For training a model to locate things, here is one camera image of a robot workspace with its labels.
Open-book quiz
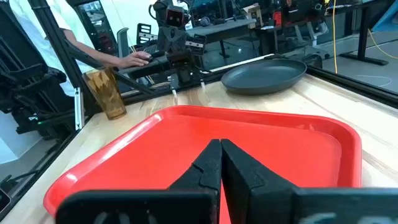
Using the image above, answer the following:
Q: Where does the black desk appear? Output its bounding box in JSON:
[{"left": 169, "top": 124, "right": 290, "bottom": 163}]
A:
[{"left": 326, "top": 0, "right": 398, "bottom": 66}]

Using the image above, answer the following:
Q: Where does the grey chair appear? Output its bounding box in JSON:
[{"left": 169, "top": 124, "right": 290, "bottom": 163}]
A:
[{"left": 116, "top": 27, "right": 130, "bottom": 58}]

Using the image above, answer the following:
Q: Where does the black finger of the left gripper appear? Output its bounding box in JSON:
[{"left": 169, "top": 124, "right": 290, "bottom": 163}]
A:
[
  {"left": 171, "top": 26, "right": 187, "bottom": 53},
  {"left": 157, "top": 26, "right": 172, "bottom": 53}
]

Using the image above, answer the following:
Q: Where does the amber faceted plastic cup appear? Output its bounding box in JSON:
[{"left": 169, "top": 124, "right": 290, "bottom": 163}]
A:
[{"left": 82, "top": 67, "right": 127, "bottom": 121}]

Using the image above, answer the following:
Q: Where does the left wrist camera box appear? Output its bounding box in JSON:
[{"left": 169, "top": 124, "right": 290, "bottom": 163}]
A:
[{"left": 165, "top": 5, "right": 185, "bottom": 28}]

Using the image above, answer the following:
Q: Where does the person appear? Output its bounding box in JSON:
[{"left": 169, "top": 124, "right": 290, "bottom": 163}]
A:
[{"left": 8, "top": 0, "right": 125, "bottom": 97}]

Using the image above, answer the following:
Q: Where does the dark grey plate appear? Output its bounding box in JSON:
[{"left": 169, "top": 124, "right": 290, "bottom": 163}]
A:
[{"left": 220, "top": 58, "right": 308, "bottom": 96}]

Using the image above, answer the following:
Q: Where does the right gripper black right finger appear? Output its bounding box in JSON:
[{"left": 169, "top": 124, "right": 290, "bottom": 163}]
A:
[{"left": 220, "top": 138, "right": 398, "bottom": 224}]

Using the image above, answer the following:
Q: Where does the dark glass cabinet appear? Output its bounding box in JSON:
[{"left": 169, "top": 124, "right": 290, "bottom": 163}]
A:
[{"left": 67, "top": 0, "right": 118, "bottom": 55}]

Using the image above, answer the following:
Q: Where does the yellow cable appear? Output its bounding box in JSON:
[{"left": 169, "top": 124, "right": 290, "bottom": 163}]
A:
[
  {"left": 368, "top": 29, "right": 398, "bottom": 60},
  {"left": 331, "top": 0, "right": 338, "bottom": 74}
]

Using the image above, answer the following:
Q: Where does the grey desk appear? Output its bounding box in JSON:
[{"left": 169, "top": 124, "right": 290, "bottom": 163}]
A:
[{"left": 186, "top": 18, "right": 257, "bottom": 58}]

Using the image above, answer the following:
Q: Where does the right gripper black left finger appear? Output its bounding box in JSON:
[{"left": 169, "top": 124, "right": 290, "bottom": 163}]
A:
[{"left": 55, "top": 138, "right": 223, "bottom": 224}]

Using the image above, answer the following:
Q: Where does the silver metal bracket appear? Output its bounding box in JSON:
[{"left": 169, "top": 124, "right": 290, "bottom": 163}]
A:
[{"left": 73, "top": 86, "right": 85, "bottom": 131}]

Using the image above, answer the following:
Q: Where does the black equipment stand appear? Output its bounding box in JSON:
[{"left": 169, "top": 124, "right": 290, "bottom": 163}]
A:
[{"left": 0, "top": 1, "right": 77, "bottom": 142}]

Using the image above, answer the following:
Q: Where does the cluttered workbench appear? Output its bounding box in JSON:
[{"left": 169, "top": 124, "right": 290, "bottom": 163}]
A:
[{"left": 257, "top": 0, "right": 330, "bottom": 60}]

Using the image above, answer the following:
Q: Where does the red plastic tray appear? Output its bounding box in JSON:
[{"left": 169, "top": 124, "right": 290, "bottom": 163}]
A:
[{"left": 42, "top": 105, "right": 363, "bottom": 224}]

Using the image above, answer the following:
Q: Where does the person's hand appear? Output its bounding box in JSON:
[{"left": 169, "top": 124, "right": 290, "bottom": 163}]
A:
[{"left": 117, "top": 50, "right": 152, "bottom": 69}]

